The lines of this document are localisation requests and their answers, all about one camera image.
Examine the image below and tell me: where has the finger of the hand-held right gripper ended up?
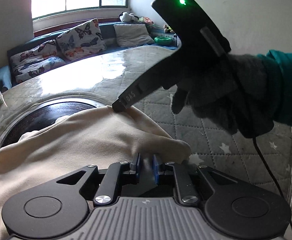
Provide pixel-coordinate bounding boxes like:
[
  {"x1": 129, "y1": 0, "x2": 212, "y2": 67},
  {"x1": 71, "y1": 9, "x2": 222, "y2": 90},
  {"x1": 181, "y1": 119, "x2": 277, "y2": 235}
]
[{"x1": 112, "y1": 81, "x2": 147, "y2": 112}]

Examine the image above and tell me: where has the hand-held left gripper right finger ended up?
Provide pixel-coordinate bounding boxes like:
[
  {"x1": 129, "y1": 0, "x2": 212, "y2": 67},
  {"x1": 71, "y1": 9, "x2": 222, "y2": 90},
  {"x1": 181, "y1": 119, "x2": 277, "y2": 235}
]
[{"x1": 153, "y1": 154, "x2": 239, "y2": 207}]

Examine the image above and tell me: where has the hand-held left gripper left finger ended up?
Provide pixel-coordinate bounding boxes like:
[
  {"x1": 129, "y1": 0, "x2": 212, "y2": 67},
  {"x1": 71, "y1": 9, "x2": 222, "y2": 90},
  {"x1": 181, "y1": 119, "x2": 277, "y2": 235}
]
[{"x1": 53, "y1": 153, "x2": 141, "y2": 207}]

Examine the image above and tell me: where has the cream long-sleeve garment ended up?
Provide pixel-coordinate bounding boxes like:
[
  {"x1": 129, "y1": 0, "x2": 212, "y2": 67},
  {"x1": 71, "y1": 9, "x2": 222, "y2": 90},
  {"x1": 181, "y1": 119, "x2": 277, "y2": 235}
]
[{"x1": 0, "y1": 105, "x2": 192, "y2": 240}]

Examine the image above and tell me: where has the person's right forearm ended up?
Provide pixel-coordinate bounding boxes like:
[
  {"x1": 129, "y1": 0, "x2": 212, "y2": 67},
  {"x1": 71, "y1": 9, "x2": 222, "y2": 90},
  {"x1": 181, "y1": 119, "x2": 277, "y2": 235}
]
[{"x1": 257, "y1": 50, "x2": 292, "y2": 137}]

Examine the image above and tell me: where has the person's right hand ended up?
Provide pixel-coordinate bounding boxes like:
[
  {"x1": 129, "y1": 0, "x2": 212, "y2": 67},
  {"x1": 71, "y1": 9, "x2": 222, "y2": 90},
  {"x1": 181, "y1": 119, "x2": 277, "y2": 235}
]
[{"x1": 164, "y1": 54, "x2": 274, "y2": 133}]

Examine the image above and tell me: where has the green bowl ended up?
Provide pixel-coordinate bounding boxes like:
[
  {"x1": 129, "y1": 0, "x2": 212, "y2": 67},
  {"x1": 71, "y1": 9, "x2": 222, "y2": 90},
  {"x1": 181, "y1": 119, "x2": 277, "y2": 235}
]
[{"x1": 154, "y1": 37, "x2": 172, "y2": 46}]

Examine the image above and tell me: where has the colourful plush toy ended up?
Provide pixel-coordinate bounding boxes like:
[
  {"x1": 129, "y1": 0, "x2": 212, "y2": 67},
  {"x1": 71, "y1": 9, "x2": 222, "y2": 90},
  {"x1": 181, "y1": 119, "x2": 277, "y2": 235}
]
[{"x1": 138, "y1": 16, "x2": 154, "y2": 25}]

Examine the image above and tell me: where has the grey pillow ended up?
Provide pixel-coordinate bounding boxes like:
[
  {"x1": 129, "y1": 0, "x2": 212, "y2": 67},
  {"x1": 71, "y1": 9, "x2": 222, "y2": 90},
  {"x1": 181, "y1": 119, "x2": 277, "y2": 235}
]
[{"x1": 113, "y1": 23, "x2": 155, "y2": 48}]

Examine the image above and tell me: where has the panda plush toy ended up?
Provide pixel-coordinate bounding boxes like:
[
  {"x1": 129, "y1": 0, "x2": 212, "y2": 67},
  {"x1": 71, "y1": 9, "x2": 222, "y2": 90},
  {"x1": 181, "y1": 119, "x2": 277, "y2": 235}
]
[{"x1": 119, "y1": 12, "x2": 140, "y2": 23}]

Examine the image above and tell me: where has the dark blue sofa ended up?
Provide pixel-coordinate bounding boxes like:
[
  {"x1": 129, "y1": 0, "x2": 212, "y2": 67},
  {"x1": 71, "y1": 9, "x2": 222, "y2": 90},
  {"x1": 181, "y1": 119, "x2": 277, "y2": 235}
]
[{"x1": 7, "y1": 21, "x2": 156, "y2": 85}]

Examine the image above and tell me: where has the black round induction cooktop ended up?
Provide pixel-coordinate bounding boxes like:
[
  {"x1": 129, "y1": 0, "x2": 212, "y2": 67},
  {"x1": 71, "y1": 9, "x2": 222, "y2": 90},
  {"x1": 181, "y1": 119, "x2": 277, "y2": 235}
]
[{"x1": 2, "y1": 101, "x2": 99, "y2": 148}]

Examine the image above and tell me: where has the black cable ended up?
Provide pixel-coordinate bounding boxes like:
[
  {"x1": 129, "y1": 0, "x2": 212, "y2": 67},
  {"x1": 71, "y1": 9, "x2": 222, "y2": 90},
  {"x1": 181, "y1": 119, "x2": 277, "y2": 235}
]
[{"x1": 253, "y1": 135, "x2": 292, "y2": 240}]

